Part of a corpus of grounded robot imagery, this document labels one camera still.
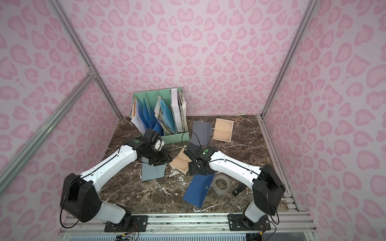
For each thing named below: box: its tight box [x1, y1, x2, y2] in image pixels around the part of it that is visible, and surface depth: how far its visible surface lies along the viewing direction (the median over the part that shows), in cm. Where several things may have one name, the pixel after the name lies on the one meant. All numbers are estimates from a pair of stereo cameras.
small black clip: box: [232, 183, 248, 197], surface depth 83 cm
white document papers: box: [128, 95, 147, 136], surface depth 90 cm
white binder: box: [170, 88, 184, 134], surface depth 98 cm
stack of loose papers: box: [177, 89, 189, 133], surface depth 96 cm
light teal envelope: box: [141, 156, 167, 182], surface depth 92 cm
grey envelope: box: [190, 121, 213, 146], surface depth 116 cm
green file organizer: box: [128, 86, 190, 145], surface depth 100 cm
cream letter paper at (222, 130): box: [212, 117, 235, 143], surface depth 112 cm
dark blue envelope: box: [182, 172, 216, 209], surface depth 86 cm
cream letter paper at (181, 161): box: [169, 145, 192, 174], surface depth 95 cm
